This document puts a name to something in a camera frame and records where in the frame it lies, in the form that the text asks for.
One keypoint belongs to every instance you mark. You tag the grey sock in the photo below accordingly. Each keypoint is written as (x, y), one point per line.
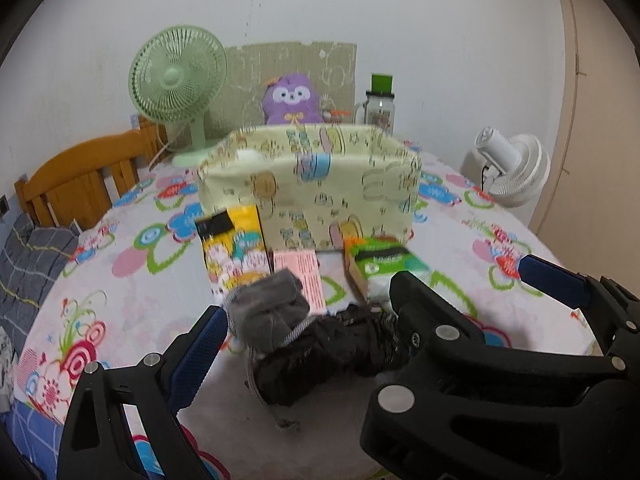
(265, 310)

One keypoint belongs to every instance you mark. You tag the yellow printed fabric storage box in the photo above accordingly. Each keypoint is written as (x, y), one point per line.
(310, 195)

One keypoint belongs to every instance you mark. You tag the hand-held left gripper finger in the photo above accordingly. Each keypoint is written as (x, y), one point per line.
(200, 350)

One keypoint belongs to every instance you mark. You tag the blue checked sheet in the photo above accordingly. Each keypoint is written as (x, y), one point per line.
(35, 425)

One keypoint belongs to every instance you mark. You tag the green and white tissue pack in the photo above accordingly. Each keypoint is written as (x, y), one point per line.
(385, 260)

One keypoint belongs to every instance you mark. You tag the pink packet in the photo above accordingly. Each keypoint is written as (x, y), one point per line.
(300, 265)

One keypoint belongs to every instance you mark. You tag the floral tablecloth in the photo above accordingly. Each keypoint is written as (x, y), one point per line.
(150, 300)

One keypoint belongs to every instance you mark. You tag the white fan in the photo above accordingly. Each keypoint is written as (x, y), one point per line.
(520, 170)

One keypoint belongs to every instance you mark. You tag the white grey patterned cloth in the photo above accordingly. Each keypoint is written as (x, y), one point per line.
(7, 360)

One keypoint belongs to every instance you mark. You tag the beige door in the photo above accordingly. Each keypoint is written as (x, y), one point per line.
(600, 135)

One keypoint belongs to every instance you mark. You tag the grey plaid quilt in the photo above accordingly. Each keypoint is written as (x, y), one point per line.
(30, 270)

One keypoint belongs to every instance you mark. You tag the purple plush toy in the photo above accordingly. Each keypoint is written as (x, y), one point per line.
(292, 97)

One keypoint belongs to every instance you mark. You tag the black fabric bundle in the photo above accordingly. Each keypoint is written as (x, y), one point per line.
(325, 345)

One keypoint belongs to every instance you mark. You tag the glass jar with green lid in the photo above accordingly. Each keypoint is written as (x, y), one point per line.
(380, 107)

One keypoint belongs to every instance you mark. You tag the yellow tissue pack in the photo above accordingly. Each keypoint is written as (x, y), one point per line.
(235, 250)

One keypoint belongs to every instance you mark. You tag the green desk fan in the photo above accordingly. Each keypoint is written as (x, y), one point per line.
(172, 80)

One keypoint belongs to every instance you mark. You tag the green printed board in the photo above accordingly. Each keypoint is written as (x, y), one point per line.
(250, 70)

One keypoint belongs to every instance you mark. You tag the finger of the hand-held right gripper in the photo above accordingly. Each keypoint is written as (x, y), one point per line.
(405, 300)
(550, 277)

